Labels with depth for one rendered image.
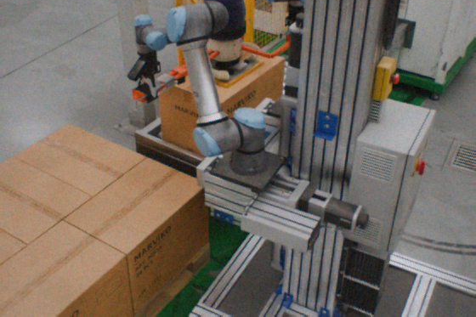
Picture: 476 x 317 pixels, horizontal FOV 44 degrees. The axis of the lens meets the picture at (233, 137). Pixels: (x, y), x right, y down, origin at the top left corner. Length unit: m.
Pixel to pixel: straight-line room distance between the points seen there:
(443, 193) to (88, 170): 2.22
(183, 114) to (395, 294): 1.36
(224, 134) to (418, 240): 1.83
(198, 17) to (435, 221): 2.23
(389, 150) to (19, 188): 1.84
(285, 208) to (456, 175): 2.18
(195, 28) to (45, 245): 1.24
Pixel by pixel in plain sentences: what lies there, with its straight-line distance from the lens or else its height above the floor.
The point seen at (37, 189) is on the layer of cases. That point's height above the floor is 0.54.
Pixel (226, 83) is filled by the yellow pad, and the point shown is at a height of 0.97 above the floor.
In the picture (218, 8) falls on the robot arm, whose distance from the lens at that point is 2.10.
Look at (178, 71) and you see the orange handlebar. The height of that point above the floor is 1.09.
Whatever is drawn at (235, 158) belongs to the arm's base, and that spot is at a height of 1.09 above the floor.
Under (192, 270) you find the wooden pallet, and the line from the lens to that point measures 3.23.
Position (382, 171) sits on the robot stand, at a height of 1.13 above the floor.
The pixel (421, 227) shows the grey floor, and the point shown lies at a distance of 3.71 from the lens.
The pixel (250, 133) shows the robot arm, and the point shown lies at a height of 1.22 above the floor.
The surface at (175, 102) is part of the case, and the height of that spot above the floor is 0.85.
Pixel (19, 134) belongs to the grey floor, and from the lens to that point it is 4.56.
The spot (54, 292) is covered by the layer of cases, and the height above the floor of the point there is 0.54.
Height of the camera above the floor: 2.39
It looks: 34 degrees down
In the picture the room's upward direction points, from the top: 1 degrees clockwise
